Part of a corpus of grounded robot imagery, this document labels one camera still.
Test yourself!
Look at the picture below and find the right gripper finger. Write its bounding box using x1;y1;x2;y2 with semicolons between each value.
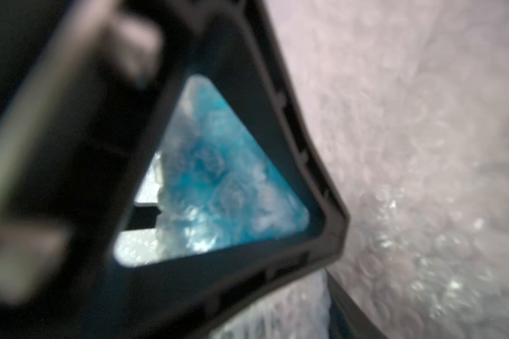
327;272;387;339

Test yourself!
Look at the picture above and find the blue bottle with label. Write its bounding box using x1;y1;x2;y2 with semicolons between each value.
156;75;310;260

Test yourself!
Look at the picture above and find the bubble wrap sheet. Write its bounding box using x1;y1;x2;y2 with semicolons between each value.
212;1;509;338

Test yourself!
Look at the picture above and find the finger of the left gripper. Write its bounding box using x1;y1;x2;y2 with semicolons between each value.
0;1;350;338

